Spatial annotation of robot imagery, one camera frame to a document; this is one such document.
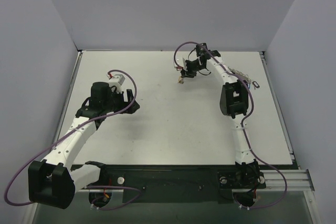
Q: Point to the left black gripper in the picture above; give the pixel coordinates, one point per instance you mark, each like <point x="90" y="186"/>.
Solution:
<point x="126" y="100"/>

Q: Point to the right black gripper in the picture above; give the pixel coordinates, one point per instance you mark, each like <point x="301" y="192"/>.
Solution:
<point x="191" y="67"/>

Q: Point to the yellow tag key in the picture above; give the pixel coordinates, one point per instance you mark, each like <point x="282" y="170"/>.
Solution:
<point x="181" y="80"/>

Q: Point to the red handled metal key organizer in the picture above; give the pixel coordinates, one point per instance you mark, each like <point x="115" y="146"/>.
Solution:
<point x="241" y="74"/>

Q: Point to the black key tag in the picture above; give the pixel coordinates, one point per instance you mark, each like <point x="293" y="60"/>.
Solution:
<point x="256" y="85"/>

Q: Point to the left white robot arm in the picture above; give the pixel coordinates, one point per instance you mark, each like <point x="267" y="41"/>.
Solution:
<point x="51" y="180"/>

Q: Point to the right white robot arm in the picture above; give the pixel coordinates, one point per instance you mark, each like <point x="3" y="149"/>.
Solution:
<point x="234" y="104"/>

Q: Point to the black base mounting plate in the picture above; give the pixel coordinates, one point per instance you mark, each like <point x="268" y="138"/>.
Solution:
<point x="164" y="183"/>

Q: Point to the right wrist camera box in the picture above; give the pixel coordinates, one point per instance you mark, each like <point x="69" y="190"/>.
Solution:
<point x="179" y="62"/>

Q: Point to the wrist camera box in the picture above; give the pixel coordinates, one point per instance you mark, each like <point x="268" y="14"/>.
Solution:
<point x="117" y="81"/>
<point x="179" y="62"/>

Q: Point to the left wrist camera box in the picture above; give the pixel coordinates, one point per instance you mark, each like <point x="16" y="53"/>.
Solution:
<point x="117" y="81"/>

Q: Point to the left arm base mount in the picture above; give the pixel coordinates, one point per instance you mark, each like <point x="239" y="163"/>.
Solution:
<point x="102" y="198"/>

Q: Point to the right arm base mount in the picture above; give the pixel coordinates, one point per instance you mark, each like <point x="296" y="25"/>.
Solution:
<point x="241" y="185"/>

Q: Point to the aluminium rail frame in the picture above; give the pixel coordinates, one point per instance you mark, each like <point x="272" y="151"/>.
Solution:
<point x="297" y="179"/>

